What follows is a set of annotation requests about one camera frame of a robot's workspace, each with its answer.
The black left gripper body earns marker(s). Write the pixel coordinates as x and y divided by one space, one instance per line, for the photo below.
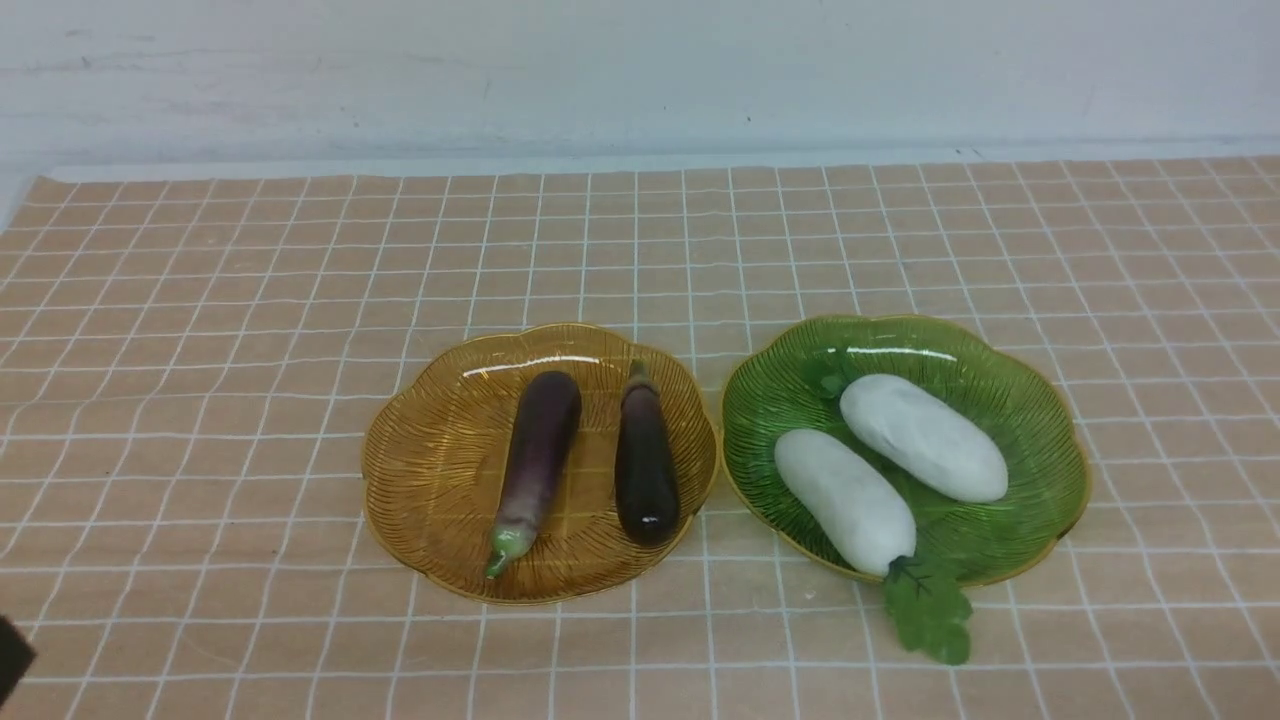
16 657

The light purple eggplant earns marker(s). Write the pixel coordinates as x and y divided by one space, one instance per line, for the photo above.
546 421

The dark purple eggplant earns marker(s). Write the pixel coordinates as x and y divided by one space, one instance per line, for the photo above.
645 479

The white radish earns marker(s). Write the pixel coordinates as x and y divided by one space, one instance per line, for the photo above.
920 434
874 531

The beige checkered tablecloth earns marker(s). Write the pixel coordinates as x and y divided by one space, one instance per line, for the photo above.
189 367

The amber ribbed glass plate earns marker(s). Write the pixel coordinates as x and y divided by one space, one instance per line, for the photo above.
435 461

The green ribbed glass plate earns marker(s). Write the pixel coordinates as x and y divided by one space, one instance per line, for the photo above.
795 382

